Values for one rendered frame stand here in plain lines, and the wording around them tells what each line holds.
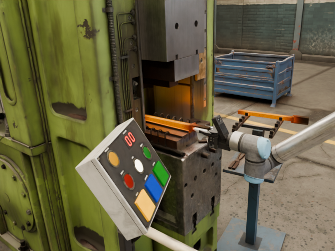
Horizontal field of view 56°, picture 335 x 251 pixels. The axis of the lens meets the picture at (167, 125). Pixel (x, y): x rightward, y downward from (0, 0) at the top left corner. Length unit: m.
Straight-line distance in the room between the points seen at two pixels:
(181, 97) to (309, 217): 1.48
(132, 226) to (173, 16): 0.84
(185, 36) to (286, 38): 8.18
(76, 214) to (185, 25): 1.18
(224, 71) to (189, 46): 4.08
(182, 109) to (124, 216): 1.03
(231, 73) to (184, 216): 4.07
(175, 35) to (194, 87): 0.50
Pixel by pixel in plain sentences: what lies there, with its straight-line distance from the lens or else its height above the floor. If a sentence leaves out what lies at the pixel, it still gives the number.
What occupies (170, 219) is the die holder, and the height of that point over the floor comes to 0.52.
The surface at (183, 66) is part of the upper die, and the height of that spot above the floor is 1.32.
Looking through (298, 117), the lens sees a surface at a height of 0.93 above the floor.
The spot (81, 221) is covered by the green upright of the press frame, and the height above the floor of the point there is 0.46.
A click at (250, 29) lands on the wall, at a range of 10.08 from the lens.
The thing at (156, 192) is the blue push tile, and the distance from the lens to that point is 1.10.
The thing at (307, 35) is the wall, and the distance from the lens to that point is 9.35.
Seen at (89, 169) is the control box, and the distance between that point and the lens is 0.94.
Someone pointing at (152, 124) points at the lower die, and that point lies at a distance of 1.70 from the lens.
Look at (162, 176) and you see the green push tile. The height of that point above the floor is 1.00.
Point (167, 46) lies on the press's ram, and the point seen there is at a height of 1.43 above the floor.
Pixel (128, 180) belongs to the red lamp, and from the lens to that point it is 0.99.
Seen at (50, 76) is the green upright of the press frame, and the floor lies 1.30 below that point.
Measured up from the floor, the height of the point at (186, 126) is 1.02.
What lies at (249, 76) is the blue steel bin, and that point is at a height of 0.43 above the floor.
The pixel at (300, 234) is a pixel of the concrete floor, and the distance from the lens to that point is 2.60.
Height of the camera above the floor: 1.60
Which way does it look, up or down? 21 degrees down
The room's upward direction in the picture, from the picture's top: 2 degrees counter-clockwise
